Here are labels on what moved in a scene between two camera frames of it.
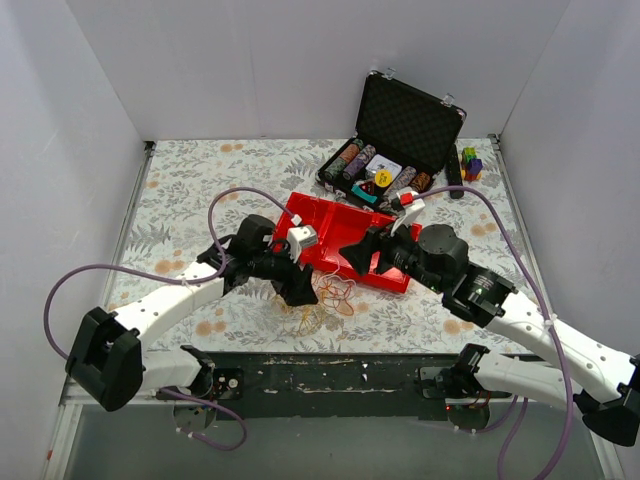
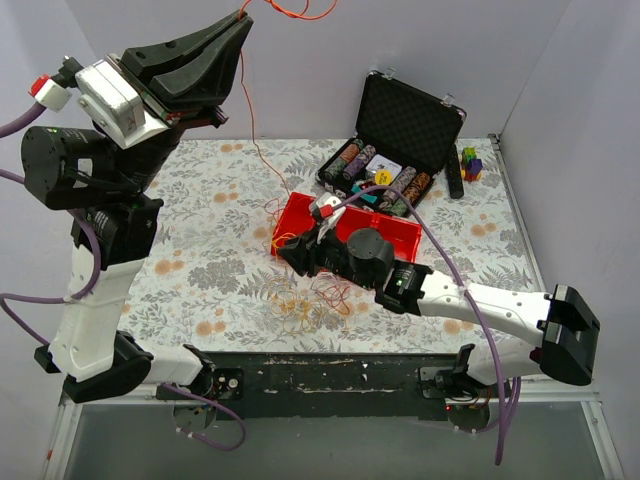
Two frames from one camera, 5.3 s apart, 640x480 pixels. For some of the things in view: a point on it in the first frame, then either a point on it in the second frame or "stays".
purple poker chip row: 359,162 stays
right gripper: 378,253 to 310,256
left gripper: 288,278 to 176,111
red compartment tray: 337,227 stays
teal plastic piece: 356,189 stays
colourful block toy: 471,165 stays
